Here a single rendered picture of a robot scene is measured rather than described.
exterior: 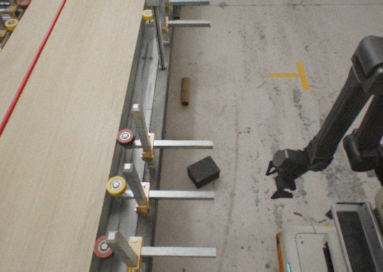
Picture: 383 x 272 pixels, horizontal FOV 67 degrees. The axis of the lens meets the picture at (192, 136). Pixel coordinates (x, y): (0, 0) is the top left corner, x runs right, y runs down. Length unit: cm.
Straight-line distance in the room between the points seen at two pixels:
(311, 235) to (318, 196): 51
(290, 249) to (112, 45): 159
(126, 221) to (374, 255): 103
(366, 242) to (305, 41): 269
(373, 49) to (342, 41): 295
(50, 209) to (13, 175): 26
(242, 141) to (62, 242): 165
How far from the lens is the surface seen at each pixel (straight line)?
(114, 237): 90
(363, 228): 115
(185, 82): 277
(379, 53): 71
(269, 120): 263
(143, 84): 201
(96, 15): 220
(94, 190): 130
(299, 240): 189
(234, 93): 279
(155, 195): 132
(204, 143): 140
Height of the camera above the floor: 201
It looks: 55 degrees down
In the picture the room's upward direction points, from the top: 2 degrees counter-clockwise
